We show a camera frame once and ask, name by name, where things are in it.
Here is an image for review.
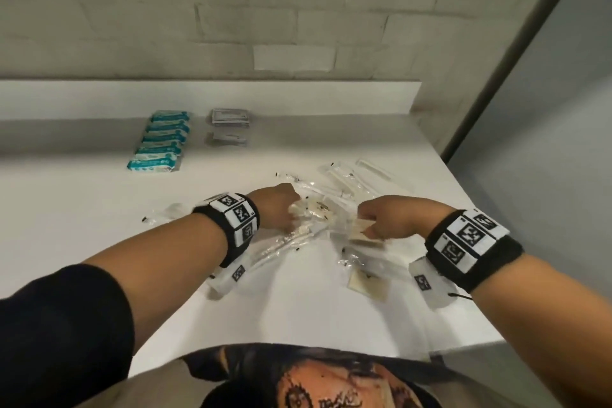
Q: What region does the person's left hand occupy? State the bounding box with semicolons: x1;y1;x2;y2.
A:
248;182;301;234

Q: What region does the person's right hand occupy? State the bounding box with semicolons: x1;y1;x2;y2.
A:
357;196;458;241

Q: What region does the pile of mixed clear packets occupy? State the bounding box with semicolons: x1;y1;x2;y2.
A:
141;159;417;303

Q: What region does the stack of small white sachets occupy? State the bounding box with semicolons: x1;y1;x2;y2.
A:
206;131;249;147

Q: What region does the stack of large white sachets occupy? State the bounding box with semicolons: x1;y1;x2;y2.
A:
210;108;251;128

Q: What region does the person's right forearm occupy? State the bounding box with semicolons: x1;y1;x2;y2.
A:
470;252;612;408

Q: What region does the person's black left sleeve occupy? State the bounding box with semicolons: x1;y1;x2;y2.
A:
0;264;136;408

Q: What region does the black left wristband with markers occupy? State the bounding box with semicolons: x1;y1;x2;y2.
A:
192;192;261;269

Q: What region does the black wristband with markers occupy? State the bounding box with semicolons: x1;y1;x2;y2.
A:
424;208;525;294
192;192;261;269

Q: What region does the black right wristband with markers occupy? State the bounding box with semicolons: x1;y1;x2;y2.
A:
424;208;525;294

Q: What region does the white table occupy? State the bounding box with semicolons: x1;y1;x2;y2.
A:
0;80;507;377

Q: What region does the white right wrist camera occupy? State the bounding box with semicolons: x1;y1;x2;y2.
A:
409;255;460;310

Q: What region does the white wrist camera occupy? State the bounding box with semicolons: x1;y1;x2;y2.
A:
206;249;249;301
409;255;460;310

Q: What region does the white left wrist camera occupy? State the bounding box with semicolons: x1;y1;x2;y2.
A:
206;249;249;301

